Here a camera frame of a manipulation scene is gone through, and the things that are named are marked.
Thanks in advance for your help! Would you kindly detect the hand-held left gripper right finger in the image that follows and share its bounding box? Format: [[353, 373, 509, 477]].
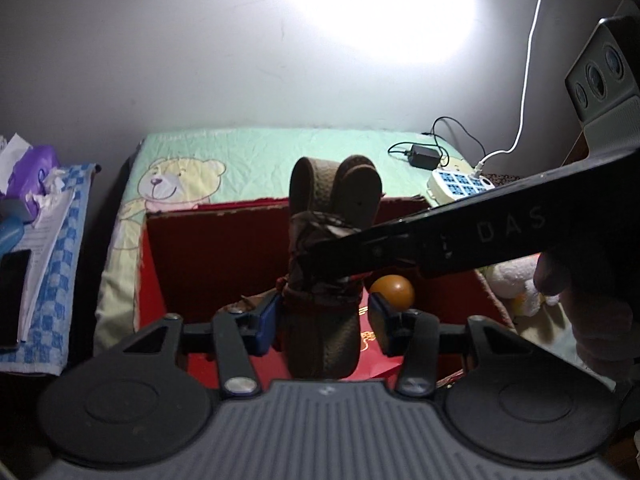
[[367, 292, 531, 398]]

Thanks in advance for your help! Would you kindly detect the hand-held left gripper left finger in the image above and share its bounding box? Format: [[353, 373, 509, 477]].
[[122, 292, 282, 398]]

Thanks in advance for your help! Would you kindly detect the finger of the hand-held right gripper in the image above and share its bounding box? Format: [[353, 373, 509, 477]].
[[300, 210, 436, 291]]

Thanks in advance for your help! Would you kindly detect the red gift box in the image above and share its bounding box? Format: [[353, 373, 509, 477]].
[[357, 305, 411, 380]]

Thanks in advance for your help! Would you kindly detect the orange ball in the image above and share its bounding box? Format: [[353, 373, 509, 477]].
[[370, 275, 416, 311]]

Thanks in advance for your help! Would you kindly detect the brown shoe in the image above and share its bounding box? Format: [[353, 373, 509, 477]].
[[274, 156, 383, 380]]

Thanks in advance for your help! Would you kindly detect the red cardboard box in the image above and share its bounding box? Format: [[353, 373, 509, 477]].
[[139, 195, 516, 391]]

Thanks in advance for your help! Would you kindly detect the person's right hand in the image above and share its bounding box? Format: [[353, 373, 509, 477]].
[[532, 249, 640, 386]]

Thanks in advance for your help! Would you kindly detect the white pink plush rabbit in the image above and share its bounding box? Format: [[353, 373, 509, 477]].
[[482, 255, 561, 318]]

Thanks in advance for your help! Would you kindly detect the white power strip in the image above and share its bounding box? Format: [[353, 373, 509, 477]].
[[427, 167, 496, 206]]

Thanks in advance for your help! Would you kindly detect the black power adapter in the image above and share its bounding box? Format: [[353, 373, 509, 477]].
[[389, 117, 488, 168], [409, 145, 442, 170]]

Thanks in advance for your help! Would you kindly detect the bear print blanket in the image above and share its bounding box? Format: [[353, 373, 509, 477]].
[[94, 127, 616, 391]]

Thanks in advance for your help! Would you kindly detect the blue checkered cloth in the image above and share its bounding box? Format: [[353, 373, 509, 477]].
[[0, 162, 101, 376]]

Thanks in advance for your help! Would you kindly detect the white paper sheet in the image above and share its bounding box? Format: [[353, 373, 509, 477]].
[[17, 170, 76, 343]]

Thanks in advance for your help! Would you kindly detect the black phone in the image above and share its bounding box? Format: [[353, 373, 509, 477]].
[[0, 249, 32, 350]]

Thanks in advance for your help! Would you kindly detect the blue plastic case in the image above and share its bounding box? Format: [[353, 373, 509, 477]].
[[0, 215, 23, 256]]

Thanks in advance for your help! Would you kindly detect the purple tissue packet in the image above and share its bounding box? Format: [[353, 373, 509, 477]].
[[0, 145, 61, 221]]

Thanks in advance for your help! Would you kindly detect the white tissue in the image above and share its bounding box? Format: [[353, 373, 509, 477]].
[[0, 134, 33, 196]]

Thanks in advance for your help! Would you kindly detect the white cable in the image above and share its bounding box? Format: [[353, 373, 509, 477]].
[[475, 0, 556, 173]]

